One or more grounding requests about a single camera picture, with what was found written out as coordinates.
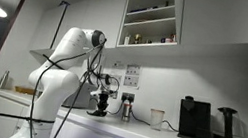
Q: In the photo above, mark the translucent plastic cup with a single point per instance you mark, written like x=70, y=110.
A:
x=156, y=120

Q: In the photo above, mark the chrome double wall socket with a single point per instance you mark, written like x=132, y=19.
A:
x=128, y=96

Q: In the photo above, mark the shallow wooden bowl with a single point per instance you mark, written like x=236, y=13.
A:
x=24, y=90

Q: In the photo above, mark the black thin stand pole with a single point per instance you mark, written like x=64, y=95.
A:
x=59, y=24

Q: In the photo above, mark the small red and white container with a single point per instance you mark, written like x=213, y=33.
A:
x=170, y=39

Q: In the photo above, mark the metal can with red band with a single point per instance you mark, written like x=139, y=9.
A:
x=126, y=112

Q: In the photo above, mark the wide white wall cabinet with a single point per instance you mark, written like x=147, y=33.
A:
x=237, y=20

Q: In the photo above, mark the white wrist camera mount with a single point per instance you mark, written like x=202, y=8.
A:
x=98, y=92

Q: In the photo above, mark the open white shelf cabinet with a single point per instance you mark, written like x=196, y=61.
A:
x=151, y=26

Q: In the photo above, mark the small gold jar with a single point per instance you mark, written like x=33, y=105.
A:
x=137, y=39

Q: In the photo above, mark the small white wall label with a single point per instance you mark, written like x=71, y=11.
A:
x=118, y=64

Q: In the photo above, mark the steel thermos flask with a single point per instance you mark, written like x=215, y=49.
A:
x=3, y=80

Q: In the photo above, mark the small white bottle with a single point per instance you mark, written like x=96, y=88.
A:
x=127, y=39

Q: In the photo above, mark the dark pen on shelf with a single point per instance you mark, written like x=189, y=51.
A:
x=144, y=9

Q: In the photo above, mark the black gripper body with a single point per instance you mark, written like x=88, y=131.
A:
x=104, y=98

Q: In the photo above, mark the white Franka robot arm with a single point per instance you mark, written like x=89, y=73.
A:
x=57, y=81

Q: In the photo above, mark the black coffee machine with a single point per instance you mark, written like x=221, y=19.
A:
x=196, y=121

